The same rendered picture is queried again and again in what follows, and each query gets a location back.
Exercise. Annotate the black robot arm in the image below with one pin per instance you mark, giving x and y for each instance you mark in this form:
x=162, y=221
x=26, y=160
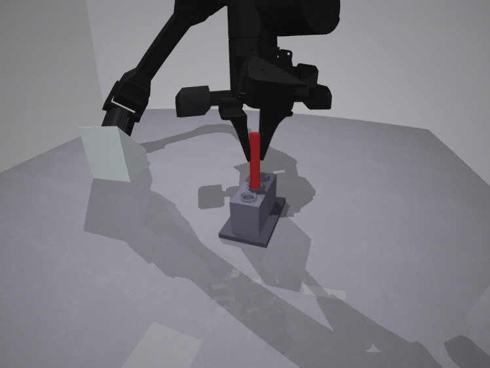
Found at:
x=269, y=82

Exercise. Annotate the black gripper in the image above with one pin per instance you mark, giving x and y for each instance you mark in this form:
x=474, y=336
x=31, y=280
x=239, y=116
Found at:
x=196, y=101

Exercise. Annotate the red peg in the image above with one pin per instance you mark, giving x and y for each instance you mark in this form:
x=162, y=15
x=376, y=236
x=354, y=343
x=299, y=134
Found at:
x=255, y=160

